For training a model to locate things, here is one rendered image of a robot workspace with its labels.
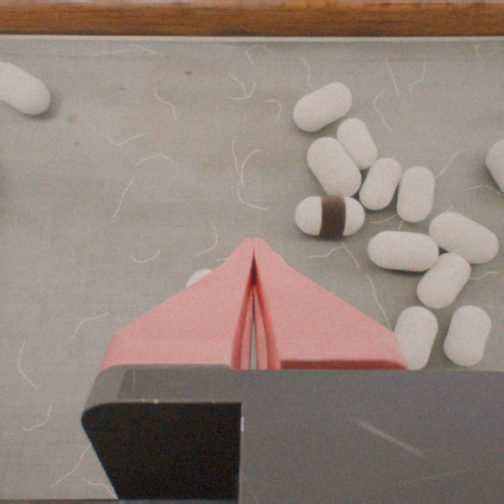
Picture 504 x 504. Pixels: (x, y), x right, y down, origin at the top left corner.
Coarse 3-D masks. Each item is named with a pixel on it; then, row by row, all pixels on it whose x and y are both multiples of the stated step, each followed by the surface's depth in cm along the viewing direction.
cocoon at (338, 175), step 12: (312, 144) 21; (324, 144) 20; (336, 144) 20; (312, 156) 20; (324, 156) 20; (336, 156) 20; (348, 156) 20; (312, 168) 21; (324, 168) 20; (336, 168) 20; (348, 168) 20; (324, 180) 20; (336, 180) 20; (348, 180) 20; (360, 180) 20; (336, 192) 20; (348, 192) 20
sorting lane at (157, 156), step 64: (64, 64) 24; (128, 64) 24; (192, 64) 24; (256, 64) 24; (320, 64) 24; (384, 64) 24; (448, 64) 24; (0, 128) 23; (64, 128) 23; (128, 128) 23; (192, 128) 23; (256, 128) 23; (384, 128) 23; (448, 128) 23; (0, 192) 22; (64, 192) 22; (128, 192) 22; (192, 192) 22; (256, 192) 22; (320, 192) 22; (448, 192) 22; (0, 256) 21; (64, 256) 21; (128, 256) 21; (192, 256) 21; (320, 256) 21; (0, 320) 20; (64, 320) 20; (128, 320) 20; (384, 320) 20; (448, 320) 20; (0, 384) 19; (64, 384) 19; (0, 448) 18; (64, 448) 18
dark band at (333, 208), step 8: (328, 200) 19; (336, 200) 19; (344, 200) 19; (328, 208) 19; (336, 208) 19; (344, 208) 19; (328, 216) 19; (336, 216) 19; (344, 216) 19; (328, 224) 19; (336, 224) 19; (344, 224) 19; (320, 232) 20; (328, 232) 19; (336, 232) 19
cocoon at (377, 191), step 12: (372, 168) 21; (384, 168) 20; (396, 168) 20; (372, 180) 20; (384, 180) 20; (396, 180) 20; (360, 192) 21; (372, 192) 20; (384, 192) 20; (372, 204) 20; (384, 204) 20
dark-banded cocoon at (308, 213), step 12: (300, 204) 20; (312, 204) 19; (348, 204) 19; (360, 204) 20; (300, 216) 19; (312, 216) 19; (348, 216) 19; (360, 216) 19; (300, 228) 20; (312, 228) 19; (348, 228) 19
